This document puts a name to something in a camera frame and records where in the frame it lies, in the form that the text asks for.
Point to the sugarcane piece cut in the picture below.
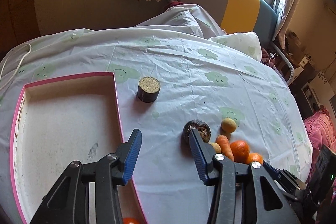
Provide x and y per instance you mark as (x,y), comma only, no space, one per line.
(148,89)

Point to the yellow longan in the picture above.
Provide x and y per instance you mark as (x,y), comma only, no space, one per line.
(216,147)
(228,125)

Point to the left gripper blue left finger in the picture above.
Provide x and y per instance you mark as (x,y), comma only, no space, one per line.
(129,155)

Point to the large orange tangerine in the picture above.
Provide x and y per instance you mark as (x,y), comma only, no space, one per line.
(240,150)

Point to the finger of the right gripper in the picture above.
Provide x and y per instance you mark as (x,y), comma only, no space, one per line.
(273,172)

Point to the white cloud pillow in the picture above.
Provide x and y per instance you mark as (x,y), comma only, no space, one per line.
(245,42)

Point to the grey yellow blue sofa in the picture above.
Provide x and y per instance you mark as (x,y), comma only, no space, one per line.
(242,16)

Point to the small orange carrot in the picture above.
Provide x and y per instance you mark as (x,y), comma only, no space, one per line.
(224,144)

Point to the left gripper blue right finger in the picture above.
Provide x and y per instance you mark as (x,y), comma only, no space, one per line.
(200,155)

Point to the pink white shallow box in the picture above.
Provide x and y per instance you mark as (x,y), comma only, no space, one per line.
(60,120)

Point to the pink blanket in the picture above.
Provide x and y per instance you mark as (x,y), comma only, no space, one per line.
(321,131)

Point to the large dark water chestnut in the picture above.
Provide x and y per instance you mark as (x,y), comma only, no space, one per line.
(199,125)

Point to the white green cloud tablecloth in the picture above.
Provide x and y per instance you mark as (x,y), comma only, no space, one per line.
(200,79)

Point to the small orange tangerine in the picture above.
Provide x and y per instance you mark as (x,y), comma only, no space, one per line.
(254,157)

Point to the red cherry tomato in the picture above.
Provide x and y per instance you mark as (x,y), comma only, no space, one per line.
(130,220)

